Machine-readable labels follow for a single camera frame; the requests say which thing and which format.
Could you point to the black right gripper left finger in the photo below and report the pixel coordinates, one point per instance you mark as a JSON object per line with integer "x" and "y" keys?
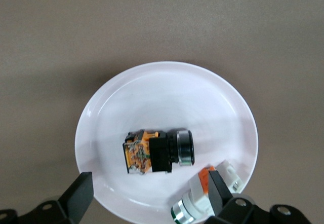
{"x": 76, "y": 193}

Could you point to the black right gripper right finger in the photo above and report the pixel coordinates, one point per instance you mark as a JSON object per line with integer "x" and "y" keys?
{"x": 217, "y": 191}

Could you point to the orange and black push switch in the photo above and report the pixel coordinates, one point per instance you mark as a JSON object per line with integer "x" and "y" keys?
{"x": 157, "y": 153}

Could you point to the pink round plate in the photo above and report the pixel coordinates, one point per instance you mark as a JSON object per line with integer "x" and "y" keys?
{"x": 164, "y": 99}

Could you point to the brown table cover mat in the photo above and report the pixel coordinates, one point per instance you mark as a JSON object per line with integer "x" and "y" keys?
{"x": 50, "y": 31}

